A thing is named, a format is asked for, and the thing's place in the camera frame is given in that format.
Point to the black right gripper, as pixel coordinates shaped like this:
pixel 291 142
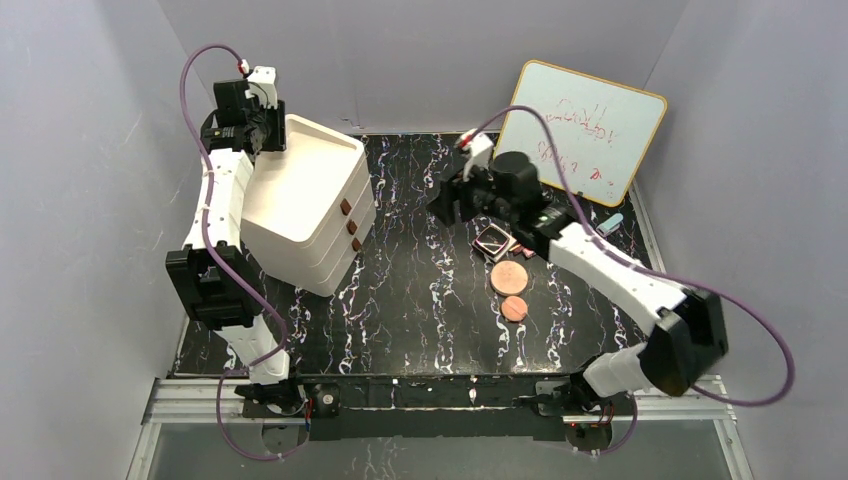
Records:
pixel 448 201

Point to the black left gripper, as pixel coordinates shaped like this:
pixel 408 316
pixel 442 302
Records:
pixel 274 125

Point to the black square compact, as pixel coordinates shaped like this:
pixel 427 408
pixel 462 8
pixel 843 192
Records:
pixel 493 242

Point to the white three-drawer organizer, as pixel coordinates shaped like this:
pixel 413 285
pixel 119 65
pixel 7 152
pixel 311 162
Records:
pixel 278 223

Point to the white top drawer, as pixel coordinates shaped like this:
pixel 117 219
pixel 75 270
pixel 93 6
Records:
pixel 342 178

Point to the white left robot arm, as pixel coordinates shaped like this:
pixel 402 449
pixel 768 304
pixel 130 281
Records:
pixel 214 275

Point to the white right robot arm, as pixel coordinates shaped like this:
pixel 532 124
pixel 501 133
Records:
pixel 684 326

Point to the large round pink compact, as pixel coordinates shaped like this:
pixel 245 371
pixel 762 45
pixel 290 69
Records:
pixel 509 278

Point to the small round pink compact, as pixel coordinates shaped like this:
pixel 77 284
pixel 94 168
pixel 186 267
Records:
pixel 514 309

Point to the light blue eraser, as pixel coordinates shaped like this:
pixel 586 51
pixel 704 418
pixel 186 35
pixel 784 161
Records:
pixel 610 225

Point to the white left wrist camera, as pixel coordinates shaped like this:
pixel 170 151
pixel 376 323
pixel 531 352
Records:
pixel 261 82

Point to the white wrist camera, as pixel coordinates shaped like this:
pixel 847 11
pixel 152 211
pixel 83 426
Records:
pixel 261 82
pixel 476 148

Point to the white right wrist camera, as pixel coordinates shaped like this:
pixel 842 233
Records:
pixel 476 148

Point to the whiteboard with yellow frame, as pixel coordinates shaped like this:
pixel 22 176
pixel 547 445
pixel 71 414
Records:
pixel 602 130

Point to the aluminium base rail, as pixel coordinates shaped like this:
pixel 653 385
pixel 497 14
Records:
pixel 203 400

